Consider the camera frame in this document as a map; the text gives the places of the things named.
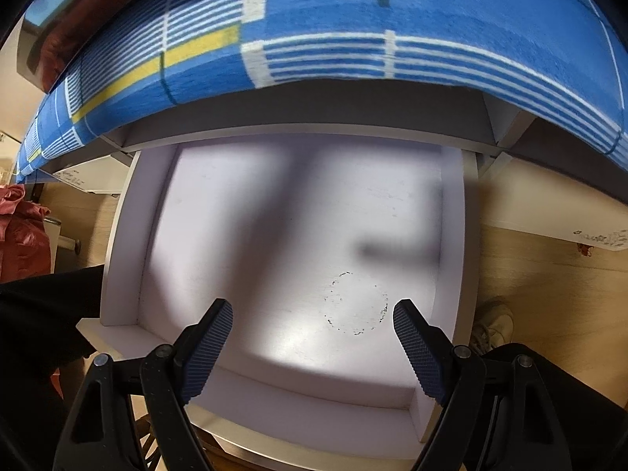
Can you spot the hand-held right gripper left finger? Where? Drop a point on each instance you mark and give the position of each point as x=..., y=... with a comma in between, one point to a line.
x=206, y=348

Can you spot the blue plaid bed sheet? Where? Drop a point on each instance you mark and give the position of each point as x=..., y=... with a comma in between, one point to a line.
x=441, y=10

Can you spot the person's left leg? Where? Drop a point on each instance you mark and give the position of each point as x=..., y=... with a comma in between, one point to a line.
x=39, y=314

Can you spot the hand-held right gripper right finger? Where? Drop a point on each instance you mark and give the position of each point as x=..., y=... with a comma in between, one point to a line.
x=422, y=348

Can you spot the white shoe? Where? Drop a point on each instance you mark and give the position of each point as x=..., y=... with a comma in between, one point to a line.
x=498, y=324

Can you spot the red cloth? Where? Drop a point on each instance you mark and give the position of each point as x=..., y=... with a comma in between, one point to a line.
x=19, y=245

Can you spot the white drawer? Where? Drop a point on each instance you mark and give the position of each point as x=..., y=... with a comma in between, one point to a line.
x=245, y=230

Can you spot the dark red gold-lined tin box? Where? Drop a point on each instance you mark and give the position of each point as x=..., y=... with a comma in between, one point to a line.
x=73, y=34

